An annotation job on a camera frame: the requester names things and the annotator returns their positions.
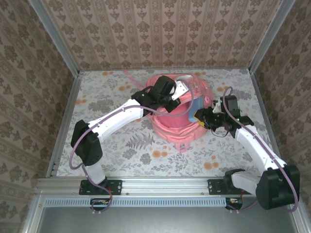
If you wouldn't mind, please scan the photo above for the light blue pencil pouch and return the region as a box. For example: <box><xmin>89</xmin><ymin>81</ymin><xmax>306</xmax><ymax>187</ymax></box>
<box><xmin>188</xmin><ymin>97</ymin><xmax>212</xmax><ymax>123</ymax></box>

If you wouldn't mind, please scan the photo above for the pink school backpack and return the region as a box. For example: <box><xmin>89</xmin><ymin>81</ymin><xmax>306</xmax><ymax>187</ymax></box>
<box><xmin>122</xmin><ymin>69</ymin><xmax>217</xmax><ymax>153</ymax></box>

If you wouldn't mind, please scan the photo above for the floral tablecloth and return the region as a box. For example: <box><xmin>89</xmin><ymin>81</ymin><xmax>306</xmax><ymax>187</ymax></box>
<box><xmin>57</xmin><ymin>69</ymin><xmax>282</xmax><ymax>177</ymax></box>

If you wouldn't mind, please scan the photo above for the grey metal panel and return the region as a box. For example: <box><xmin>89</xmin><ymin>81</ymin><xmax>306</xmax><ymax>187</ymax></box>
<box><xmin>24</xmin><ymin>196</ymin><xmax>311</xmax><ymax>233</ymax></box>

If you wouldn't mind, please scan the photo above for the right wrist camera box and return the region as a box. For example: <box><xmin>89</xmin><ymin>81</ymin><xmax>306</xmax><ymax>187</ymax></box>
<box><xmin>213</xmin><ymin>101</ymin><xmax>225</xmax><ymax>114</ymax></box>

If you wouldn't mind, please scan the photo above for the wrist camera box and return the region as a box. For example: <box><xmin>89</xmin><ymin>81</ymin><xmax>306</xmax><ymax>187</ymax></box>
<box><xmin>171</xmin><ymin>81</ymin><xmax>189</xmax><ymax>100</ymax></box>
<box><xmin>213</xmin><ymin>101</ymin><xmax>225</xmax><ymax>114</ymax></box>

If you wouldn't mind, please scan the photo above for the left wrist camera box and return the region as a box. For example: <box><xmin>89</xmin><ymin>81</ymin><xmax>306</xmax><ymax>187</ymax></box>
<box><xmin>171</xmin><ymin>81</ymin><xmax>189</xmax><ymax>100</ymax></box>

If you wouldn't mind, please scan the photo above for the aluminium side rail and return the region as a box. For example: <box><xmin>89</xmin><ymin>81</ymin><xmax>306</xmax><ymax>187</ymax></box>
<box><xmin>249</xmin><ymin>71</ymin><xmax>288</xmax><ymax>177</ymax></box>
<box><xmin>45</xmin><ymin>71</ymin><xmax>84</xmax><ymax>178</ymax></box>

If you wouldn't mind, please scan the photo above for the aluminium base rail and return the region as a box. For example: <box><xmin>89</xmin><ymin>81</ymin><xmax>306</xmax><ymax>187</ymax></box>
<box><xmin>36</xmin><ymin>176</ymin><xmax>298</xmax><ymax>195</ymax></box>

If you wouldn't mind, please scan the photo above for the aluminium frame post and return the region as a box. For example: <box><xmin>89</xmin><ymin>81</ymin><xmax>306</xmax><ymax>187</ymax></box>
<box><xmin>249</xmin><ymin>0</ymin><xmax>296</xmax><ymax>74</ymax></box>
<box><xmin>28</xmin><ymin>0</ymin><xmax>81</xmax><ymax>76</ymax></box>

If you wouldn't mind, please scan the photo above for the black connector with wires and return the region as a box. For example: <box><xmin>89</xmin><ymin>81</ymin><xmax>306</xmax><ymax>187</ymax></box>
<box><xmin>225</xmin><ymin>197</ymin><xmax>243</xmax><ymax>211</ymax></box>
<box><xmin>90</xmin><ymin>198</ymin><xmax>110</xmax><ymax>211</ymax></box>

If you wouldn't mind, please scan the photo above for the grey slotted cable duct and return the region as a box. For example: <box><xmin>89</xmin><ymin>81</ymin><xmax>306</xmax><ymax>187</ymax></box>
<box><xmin>45</xmin><ymin>197</ymin><xmax>228</xmax><ymax>208</ymax></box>

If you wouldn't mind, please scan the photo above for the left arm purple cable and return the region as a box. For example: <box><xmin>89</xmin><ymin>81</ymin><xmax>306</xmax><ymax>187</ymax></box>
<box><xmin>69</xmin><ymin>79</ymin><xmax>195</xmax><ymax>216</ymax></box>

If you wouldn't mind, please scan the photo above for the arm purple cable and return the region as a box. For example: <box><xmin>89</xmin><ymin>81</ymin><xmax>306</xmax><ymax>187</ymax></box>
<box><xmin>223</xmin><ymin>86</ymin><xmax>300</xmax><ymax>214</ymax></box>
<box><xmin>69</xmin><ymin>79</ymin><xmax>195</xmax><ymax>216</ymax></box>

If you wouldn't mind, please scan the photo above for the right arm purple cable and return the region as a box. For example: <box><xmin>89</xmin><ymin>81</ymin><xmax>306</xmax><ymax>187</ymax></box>
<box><xmin>223</xmin><ymin>86</ymin><xmax>300</xmax><ymax>214</ymax></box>

